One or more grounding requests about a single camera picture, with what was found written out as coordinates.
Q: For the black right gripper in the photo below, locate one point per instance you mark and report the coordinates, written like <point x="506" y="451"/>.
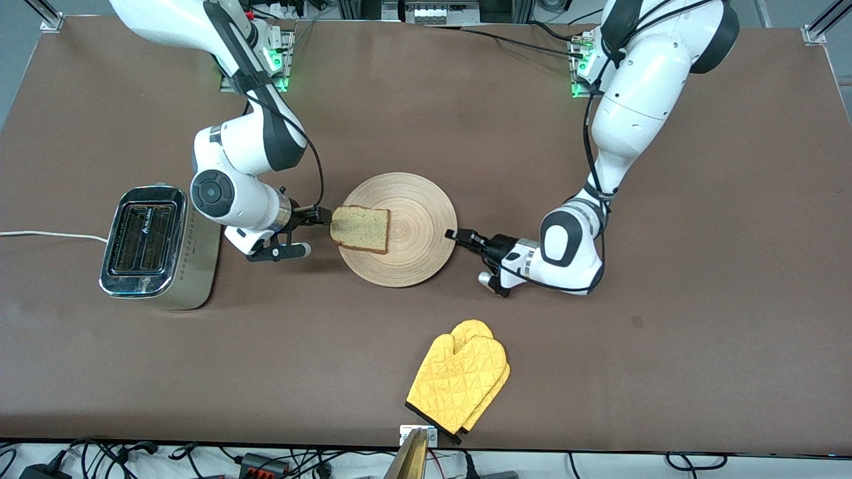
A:
<point x="304" y="215"/>

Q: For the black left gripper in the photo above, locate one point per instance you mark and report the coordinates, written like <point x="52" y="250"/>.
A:
<point x="496" y="247"/>

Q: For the brown bread slice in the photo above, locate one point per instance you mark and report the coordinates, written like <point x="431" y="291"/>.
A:
<point x="363" y="229"/>

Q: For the round wooden plate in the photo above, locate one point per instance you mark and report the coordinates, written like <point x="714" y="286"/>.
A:
<point x="413" y="199"/>

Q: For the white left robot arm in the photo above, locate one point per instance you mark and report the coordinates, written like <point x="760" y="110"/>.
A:
<point x="632" y="86"/>

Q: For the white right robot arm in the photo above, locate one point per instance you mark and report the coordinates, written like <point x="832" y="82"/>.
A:
<point x="233" y="146"/>

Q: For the silver two-slot toaster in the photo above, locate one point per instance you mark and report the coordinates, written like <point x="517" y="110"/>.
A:
<point x="166" y="279"/>

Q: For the yellow quilted oven mitt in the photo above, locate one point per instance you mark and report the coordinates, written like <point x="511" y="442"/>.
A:
<point x="459" y="382"/>
<point x="474" y="327"/>

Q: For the white power strip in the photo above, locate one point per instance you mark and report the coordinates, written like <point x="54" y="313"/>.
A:
<point x="289" y="9"/>

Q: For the gold aluminium profile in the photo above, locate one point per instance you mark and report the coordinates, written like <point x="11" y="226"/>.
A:
<point x="411" y="462"/>

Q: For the black plug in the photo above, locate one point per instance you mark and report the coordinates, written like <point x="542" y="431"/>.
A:
<point x="489" y="475"/>

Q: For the white terminal block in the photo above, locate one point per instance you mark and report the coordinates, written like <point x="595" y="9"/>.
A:
<point x="439" y="12"/>

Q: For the red and black connector box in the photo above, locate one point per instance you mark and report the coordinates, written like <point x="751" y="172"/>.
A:
<point x="263" y="464"/>

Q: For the black power adapter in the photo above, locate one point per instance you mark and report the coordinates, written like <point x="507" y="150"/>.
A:
<point x="43" y="473"/>

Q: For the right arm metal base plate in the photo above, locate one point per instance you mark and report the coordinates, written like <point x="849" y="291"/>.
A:
<point x="285" y="80"/>

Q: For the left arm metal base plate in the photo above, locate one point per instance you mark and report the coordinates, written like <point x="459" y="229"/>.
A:
<point x="578" y="90"/>

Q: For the small metal edge bracket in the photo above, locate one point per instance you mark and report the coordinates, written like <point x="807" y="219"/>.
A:
<point x="406" y="436"/>

